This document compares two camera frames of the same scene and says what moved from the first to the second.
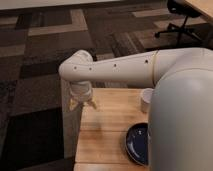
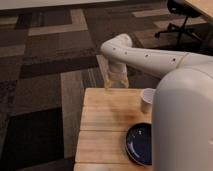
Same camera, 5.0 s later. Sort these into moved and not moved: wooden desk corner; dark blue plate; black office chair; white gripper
Moved: white gripper
Not moved: dark blue plate; black office chair; wooden desk corner
